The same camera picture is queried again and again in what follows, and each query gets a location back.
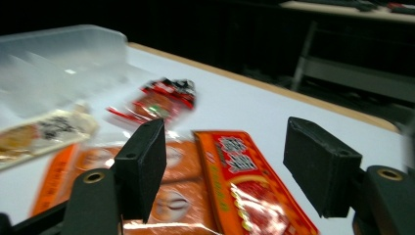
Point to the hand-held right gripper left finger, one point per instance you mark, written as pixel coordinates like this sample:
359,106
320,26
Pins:
140,169

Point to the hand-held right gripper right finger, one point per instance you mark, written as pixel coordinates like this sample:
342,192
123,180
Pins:
321,166

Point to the orange packet of cubes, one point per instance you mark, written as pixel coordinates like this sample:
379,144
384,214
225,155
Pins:
186,163

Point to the red and black snack packet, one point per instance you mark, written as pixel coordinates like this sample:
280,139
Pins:
163,101

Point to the orange packet with red label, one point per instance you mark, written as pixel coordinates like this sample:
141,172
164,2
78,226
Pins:
248,182

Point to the clear plastic storage box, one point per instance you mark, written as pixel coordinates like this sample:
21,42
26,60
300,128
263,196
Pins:
65,58

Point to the grey metal stand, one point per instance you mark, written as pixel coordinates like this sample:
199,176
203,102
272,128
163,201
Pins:
342,73

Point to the white sauce pouch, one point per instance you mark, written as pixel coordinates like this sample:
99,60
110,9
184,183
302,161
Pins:
49,130

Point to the light wooden side table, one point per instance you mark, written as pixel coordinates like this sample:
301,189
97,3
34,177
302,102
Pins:
342,9

